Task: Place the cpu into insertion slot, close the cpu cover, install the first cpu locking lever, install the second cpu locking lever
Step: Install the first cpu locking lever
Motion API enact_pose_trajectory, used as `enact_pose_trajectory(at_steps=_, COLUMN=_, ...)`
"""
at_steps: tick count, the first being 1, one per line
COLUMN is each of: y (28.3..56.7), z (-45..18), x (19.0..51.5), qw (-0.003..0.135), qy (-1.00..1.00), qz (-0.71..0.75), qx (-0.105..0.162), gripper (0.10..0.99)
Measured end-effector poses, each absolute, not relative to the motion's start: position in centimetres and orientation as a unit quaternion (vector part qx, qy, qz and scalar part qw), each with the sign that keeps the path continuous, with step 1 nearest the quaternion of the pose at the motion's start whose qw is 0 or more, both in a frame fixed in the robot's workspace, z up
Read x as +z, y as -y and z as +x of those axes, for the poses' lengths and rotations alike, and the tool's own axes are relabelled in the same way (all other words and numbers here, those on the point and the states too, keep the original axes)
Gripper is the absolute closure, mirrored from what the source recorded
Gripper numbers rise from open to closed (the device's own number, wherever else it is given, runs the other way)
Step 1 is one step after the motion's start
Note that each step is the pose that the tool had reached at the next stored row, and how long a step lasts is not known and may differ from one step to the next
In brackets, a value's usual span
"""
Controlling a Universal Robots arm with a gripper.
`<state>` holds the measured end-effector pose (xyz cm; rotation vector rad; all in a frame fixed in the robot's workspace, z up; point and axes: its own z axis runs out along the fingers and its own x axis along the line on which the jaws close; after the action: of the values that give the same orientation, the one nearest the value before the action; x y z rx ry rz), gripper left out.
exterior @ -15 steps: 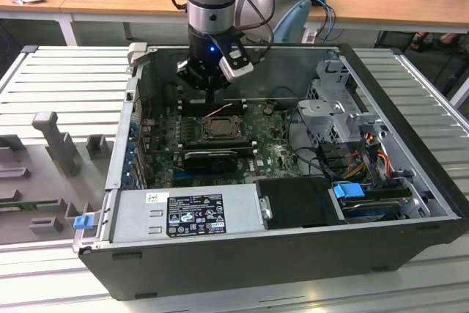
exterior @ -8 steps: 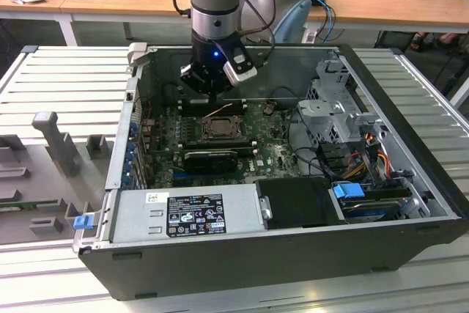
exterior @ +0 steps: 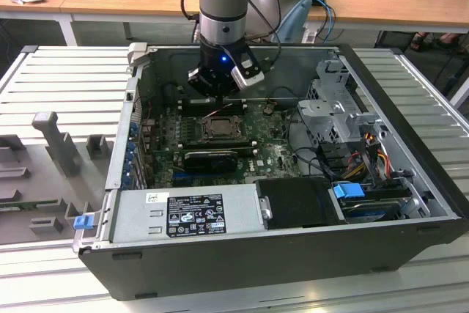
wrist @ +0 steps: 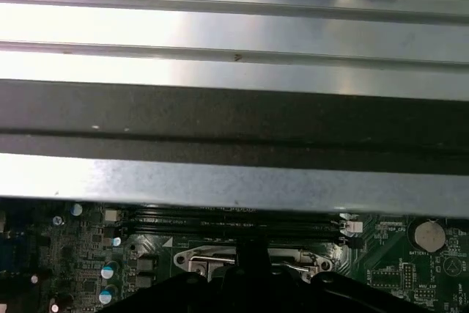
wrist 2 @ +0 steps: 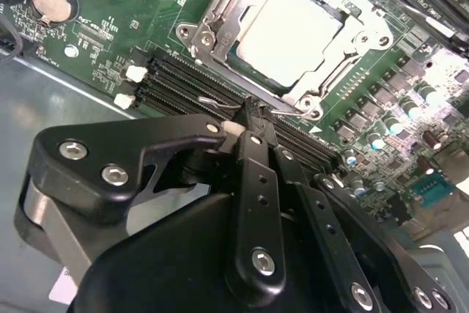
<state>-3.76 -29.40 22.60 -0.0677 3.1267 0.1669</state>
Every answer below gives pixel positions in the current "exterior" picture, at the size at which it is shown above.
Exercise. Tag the silver CPU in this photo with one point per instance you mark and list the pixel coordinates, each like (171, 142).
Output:
(221, 127)

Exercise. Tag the CPU socket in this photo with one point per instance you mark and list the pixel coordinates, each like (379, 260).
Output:
(221, 138)

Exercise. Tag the blue expansion slot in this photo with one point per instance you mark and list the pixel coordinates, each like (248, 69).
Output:
(178, 177)

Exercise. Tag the grey case latch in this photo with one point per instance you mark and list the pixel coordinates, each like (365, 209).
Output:
(138, 52)

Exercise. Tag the black graphics card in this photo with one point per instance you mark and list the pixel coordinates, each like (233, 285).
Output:
(209, 162)

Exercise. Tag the green motherboard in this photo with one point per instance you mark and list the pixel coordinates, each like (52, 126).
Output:
(271, 159)

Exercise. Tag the pale blue teach pendant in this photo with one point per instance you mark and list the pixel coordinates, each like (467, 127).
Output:
(297, 16)

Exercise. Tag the metal drive cage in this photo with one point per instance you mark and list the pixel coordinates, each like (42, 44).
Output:
(318, 111)

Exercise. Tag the black plastic shroud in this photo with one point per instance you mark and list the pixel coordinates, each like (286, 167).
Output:
(293, 203)

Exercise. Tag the silver power supply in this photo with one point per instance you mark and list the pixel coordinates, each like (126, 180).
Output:
(139, 217)

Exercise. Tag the blue disk carrier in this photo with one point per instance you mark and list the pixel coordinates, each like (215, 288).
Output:
(348, 192)

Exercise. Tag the black PC case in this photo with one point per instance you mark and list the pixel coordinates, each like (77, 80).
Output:
(256, 265)

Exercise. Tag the grey parts rack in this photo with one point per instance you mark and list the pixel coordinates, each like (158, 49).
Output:
(44, 166)

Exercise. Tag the blue case latch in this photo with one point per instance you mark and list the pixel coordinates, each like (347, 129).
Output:
(82, 223)

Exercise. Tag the silver hard disk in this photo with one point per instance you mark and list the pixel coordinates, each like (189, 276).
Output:
(370, 214)

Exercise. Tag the person's sandalled feet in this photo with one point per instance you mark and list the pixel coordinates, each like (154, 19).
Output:
(421, 40)

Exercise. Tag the green RAM stick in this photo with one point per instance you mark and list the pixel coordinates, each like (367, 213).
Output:
(29, 203)

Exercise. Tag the metal disk bay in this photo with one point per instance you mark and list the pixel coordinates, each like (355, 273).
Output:
(414, 205)

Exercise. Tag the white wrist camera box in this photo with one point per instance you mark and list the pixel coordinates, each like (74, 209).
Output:
(249, 74)

